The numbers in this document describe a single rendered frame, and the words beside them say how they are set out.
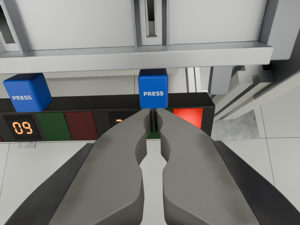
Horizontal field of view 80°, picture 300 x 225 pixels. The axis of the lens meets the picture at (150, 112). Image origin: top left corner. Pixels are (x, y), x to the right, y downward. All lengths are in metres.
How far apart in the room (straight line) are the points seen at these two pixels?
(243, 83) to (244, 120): 0.70
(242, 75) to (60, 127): 0.21
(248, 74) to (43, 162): 0.91
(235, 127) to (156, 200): 0.47
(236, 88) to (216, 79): 0.06
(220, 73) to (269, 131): 0.80
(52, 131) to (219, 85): 0.19
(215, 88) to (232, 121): 0.71
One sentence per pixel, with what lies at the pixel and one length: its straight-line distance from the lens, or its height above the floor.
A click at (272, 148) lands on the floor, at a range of 0.98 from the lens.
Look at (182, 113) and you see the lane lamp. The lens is 0.18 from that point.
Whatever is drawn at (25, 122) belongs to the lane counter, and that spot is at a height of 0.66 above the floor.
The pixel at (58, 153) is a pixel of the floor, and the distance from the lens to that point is 0.96.
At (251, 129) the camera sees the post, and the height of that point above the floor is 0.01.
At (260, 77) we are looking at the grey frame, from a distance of 0.25.
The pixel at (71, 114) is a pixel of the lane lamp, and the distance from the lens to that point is 0.20.
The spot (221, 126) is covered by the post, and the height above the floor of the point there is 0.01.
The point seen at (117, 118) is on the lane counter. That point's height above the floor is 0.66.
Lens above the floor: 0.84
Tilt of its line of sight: 75 degrees down
